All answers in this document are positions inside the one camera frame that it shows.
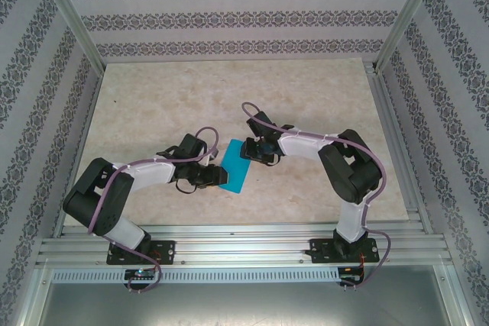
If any blue square paper sheet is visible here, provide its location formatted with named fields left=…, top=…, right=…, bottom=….
left=218, top=138, right=253, bottom=194

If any grey sheet metal panel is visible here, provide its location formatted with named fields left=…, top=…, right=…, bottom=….
left=15, top=266, right=474, bottom=326

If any long aluminium mounting rail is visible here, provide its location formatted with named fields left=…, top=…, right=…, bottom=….
left=36, top=224, right=454, bottom=268

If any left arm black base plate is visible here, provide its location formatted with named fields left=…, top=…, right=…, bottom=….
left=106, top=240, right=176, bottom=266

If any slotted grey cable duct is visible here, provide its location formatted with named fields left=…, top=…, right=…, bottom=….
left=51, top=267, right=341, bottom=284

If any aluminium side rail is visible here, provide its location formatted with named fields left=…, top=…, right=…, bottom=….
left=362, top=56, right=435, bottom=235
left=53, top=69, right=104, bottom=237

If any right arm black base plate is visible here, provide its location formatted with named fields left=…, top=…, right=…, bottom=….
left=309, top=237, right=381, bottom=265

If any aluminium frame post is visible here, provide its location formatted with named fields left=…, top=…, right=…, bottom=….
left=32, top=0, right=106, bottom=71
left=374, top=0, right=446, bottom=73

